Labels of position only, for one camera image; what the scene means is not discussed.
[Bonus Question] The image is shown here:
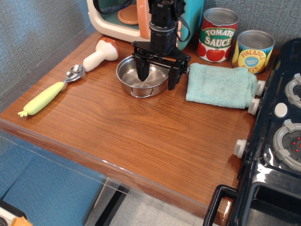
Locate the toy microwave teal and cream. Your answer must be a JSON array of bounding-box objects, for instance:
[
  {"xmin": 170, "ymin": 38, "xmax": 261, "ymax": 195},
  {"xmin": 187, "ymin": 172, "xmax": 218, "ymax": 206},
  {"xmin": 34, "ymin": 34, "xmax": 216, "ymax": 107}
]
[{"xmin": 87, "ymin": 0, "xmax": 204, "ymax": 50}]

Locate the spoon with green handle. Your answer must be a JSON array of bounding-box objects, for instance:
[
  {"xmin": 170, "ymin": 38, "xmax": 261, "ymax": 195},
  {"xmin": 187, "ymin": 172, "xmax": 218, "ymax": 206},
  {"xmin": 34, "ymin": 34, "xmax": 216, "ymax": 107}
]
[{"xmin": 18, "ymin": 65, "xmax": 85, "ymax": 117}]

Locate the white stove knob middle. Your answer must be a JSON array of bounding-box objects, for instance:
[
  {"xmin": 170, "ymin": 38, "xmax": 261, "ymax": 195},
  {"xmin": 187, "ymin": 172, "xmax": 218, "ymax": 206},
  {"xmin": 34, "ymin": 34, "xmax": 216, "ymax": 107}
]
[{"xmin": 248, "ymin": 98, "xmax": 260, "ymax": 115}]

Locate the pineapple slices can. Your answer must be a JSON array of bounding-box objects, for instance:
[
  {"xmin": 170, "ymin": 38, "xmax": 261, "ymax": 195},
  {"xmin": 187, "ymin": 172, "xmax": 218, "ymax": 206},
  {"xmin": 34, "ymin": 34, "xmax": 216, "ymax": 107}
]
[{"xmin": 232, "ymin": 30, "xmax": 275, "ymax": 74}]

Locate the stainless steel pot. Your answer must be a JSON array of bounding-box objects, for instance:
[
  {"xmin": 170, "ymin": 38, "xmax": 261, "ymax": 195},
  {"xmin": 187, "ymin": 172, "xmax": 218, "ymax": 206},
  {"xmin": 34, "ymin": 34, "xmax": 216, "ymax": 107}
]
[{"xmin": 116, "ymin": 56, "xmax": 169, "ymax": 98}]

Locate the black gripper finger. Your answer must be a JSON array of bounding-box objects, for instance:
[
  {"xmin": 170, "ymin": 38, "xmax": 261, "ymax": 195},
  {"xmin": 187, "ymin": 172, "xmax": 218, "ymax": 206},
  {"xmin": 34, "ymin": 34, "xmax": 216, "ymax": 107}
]
[
  {"xmin": 135, "ymin": 57, "xmax": 150, "ymax": 81},
  {"xmin": 168, "ymin": 67, "xmax": 182, "ymax": 90}
]

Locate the orange microwave plate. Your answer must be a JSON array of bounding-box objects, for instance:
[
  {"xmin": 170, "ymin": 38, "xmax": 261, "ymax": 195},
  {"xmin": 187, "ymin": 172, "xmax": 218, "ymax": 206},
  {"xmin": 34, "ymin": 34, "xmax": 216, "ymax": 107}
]
[{"xmin": 118, "ymin": 4, "xmax": 139, "ymax": 25}]

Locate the orange plush object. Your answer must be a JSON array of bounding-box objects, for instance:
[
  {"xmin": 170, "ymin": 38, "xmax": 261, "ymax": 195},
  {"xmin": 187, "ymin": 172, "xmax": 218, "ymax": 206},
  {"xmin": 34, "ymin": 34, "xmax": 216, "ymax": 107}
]
[{"xmin": 11, "ymin": 217, "xmax": 33, "ymax": 226}]

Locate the toy mushroom white brown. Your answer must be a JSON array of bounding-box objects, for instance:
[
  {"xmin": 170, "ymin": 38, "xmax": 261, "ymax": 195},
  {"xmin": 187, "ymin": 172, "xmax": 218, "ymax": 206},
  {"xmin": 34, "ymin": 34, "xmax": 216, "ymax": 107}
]
[{"xmin": 83, "ymin": 38, "xmax": 119, "ymax": 72}]

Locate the white stove knob front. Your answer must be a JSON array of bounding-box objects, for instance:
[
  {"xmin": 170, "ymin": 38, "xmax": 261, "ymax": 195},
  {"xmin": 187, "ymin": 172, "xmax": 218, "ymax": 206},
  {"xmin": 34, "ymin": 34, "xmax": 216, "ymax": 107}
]
[{"xmin": 234, "ymin": 139, "xmax": 247, "ymax": 159}]

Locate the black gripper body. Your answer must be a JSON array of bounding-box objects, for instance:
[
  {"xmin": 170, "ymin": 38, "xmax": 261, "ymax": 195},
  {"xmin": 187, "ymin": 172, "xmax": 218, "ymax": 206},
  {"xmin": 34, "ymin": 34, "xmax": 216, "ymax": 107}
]
[{"xmin": 132, "ymin": 22, "xmax": 190, "ymax": 74}]

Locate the black toy stove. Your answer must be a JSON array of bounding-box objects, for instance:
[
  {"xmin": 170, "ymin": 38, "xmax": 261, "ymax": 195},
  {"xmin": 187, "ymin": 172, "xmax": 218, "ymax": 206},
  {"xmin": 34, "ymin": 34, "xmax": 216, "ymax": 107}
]
[{"xmin": 203, "ymin": 38, "xmax": 301, "ymax": 226}]

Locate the tomato sauce can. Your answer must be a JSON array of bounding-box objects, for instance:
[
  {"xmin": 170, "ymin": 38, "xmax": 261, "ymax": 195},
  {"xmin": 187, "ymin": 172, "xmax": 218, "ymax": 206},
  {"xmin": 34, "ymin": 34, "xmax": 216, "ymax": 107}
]
[{"xmin": 197, "ymin": 7, "xmax": 239, "ymax": 63}]

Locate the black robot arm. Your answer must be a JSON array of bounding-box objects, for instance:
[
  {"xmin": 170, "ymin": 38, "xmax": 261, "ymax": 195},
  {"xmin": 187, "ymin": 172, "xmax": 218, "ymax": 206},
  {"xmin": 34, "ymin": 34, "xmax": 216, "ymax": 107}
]
[{"xmin": 132, "ymin": 0, "xmax": 191, "ymax": 90}]

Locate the white stove knob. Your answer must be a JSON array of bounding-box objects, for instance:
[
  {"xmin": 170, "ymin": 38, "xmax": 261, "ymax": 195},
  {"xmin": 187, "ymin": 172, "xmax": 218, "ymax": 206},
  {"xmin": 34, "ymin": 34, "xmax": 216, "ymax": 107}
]
[
  {"xmin": 234, "ymin": 139, "xmax": 247, "ymax": 159},
  {"xmin": 254, "ymin": 80, "xmax": 266, "ymax": 97},
  {"xmin": 248, "ymin": 98, "xmax": 260, "ymax": 115}
]

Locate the white stove knob rear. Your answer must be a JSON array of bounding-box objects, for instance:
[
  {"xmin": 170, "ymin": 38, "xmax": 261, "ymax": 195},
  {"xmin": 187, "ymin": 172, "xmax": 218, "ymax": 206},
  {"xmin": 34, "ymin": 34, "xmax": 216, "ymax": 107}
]
[{"xmin": 254, "ymin": 80, "xmax": 266, "ymax": 97}]

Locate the light teal cloth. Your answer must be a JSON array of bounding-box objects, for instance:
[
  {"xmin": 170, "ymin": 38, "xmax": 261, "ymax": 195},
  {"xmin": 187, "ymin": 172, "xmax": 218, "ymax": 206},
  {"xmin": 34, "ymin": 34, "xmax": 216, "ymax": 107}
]
[{"xmin": 186, "ymin": 63, "xmax": 258, "ymax": 109}]

